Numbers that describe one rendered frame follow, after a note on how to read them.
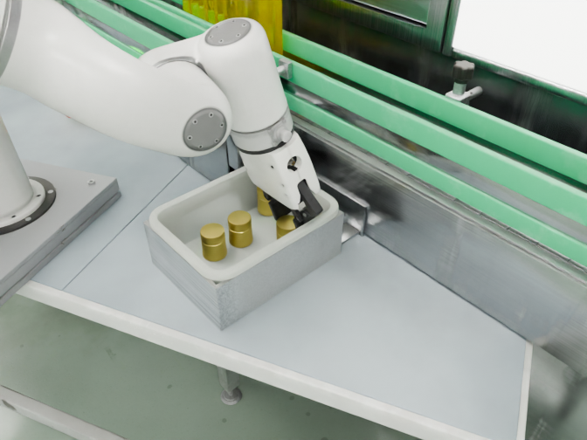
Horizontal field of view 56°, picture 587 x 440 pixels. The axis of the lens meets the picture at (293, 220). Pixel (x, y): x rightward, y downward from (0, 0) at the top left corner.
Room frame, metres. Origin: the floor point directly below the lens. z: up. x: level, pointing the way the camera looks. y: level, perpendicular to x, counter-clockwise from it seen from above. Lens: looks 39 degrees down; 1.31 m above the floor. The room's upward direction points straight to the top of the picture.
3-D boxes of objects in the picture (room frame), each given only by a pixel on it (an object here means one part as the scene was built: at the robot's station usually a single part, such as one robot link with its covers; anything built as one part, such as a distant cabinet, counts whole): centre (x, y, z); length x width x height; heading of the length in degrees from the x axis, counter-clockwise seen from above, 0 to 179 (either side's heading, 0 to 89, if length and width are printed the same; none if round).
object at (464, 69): (0.70, -0.24, 0.94); 0.07 x 0.04 x 0.13; 132
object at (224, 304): (0.61, 0.05, 0.79); 0.27 x 0.17 x 0.08; 132
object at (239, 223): (0.61, 0.08, 0.79); 0.04 x 0.04 x 0.04
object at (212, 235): (0.58, 0.11, 0.79); 0.04 x 0.04 x 0.04
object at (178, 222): (0.59, 0.07, 0.80); 0.22 x 0.17 x 0.09; 132
